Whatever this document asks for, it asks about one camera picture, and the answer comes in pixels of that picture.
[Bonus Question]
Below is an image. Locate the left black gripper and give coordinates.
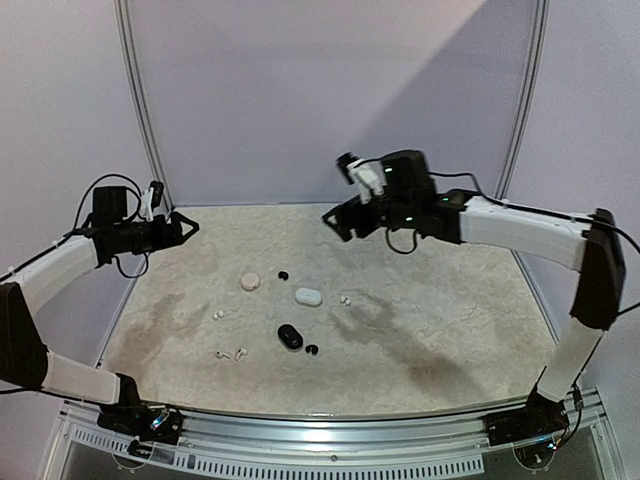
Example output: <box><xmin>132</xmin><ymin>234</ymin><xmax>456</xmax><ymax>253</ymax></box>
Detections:
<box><xmin>115</xmin><ymin>210</ymin><xmax>200</xmax><ymax>253</ymax></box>

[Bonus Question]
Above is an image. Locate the white earbud charging case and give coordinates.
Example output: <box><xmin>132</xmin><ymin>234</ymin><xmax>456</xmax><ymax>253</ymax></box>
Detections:
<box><xmin>294</xmin><ymin>287</ymin><xmax>323</xmax><ymax>307</ymax></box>

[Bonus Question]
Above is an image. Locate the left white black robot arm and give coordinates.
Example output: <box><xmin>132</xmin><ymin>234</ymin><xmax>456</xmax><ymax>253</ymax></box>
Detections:
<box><xmin>1</xmin><ymin>181</ymin><xmax>200</xmax><ymax>434</ymax></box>

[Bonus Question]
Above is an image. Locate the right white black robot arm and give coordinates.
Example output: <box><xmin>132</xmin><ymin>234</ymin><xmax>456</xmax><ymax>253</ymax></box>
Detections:
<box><xmin>322</xmin><ymin>150</ymin><xmax>626</xmax><ymax>436</ymax></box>

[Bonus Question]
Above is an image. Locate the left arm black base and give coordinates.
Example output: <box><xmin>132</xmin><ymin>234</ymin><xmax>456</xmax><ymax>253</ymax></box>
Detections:
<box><xmin>97</xmin><ymin>404</ymin><xmax>184</xmax><ymax>445</ymax></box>

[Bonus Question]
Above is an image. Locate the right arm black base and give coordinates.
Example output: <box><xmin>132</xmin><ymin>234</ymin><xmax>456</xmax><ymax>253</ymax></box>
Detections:
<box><xmin>482</xmin><ymin>396</ymin><xmax>569</xmax><ymax>446</ymax></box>

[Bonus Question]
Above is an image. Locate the pink round charging case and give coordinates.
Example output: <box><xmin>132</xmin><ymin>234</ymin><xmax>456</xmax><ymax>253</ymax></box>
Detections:
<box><xmin>240</xmin><ymin>272</ymin><xmax>261</xmax><ymax>291</ymax></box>

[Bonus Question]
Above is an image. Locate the black oval charging case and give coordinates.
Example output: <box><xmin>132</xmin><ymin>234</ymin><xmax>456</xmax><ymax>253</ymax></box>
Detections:
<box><xmin>277</xmin><ymin>324</ymin><xmax>304</xmax><ymax>351</ymax></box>

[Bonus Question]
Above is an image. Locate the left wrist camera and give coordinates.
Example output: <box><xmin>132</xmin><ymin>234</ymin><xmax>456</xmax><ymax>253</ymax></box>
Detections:
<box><xmin>138</xmin><ymin>180</ymin><xmax>164</xmax><ymax>222</ymax></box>

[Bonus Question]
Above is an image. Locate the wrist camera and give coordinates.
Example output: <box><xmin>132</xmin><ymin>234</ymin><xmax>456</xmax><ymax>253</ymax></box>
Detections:
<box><xmin>138</xmin><ymin>180</ymin><xmax>164</xmax><ymax>222</ymax></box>
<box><xmin>336</xmin><ymin>152</ymin><xmax>384</xmax><ymax>204</ymax></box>

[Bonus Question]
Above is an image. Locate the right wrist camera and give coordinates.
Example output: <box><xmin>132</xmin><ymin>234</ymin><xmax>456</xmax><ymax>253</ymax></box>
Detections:
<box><xmin>336</xmin><ymin>152</ymin><xmax>384</xmax><ymax>204</ymax></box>

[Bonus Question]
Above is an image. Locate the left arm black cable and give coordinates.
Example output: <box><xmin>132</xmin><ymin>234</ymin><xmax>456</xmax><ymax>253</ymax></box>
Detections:
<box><xmin>64</xmin><ymin>173</ymin><xmax>151</xmax><ymax>279</ymax></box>

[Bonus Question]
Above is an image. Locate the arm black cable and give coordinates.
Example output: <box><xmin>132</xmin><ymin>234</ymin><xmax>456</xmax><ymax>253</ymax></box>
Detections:
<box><xmin>64</xmin><ymin>173</ymin><xmax>151</xmax><ymax>279</ymax></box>
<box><xmin>385</xmin><ymin>171</ymin><xmax>640</xmax><ymax>316</ymax></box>

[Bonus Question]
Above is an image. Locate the left metal corner post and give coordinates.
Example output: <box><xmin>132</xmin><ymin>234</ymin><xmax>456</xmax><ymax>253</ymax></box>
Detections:
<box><xmin>114</xmin><ymin>0</ymin><xmax>175</xmax><ymax>211</ymax></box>

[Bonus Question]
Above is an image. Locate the metal corner post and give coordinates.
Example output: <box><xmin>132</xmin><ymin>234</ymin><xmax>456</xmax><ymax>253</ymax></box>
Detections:
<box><xmin>494</xmin><ymin>0</ymin><xmax>549</xmax><ymax>199</ymax></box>
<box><xmin>114</xmin><ymin>0</ymin><xmax>175</xmax><ymax>211</ymax></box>

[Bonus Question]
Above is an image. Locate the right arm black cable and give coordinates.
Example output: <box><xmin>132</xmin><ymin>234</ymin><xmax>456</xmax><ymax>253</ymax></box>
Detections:
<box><xmin>385</xmin><ymin>171</ymin><xmax>640</xmax><ymax>316</ymax></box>

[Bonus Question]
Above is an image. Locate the right metal corner post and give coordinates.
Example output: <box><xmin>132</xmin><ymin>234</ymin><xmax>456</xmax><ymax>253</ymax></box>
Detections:
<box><xmin>494</xmin><ymin>0</ymin><xmax>549</xmax><ymax>199</ymax></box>

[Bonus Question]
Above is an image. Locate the aluminium front rail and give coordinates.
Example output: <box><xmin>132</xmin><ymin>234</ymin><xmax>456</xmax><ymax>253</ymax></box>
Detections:
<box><xmin>45</xmin><ymin>391</ymin><xmax>621</xmax><ymax>479</ymax></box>

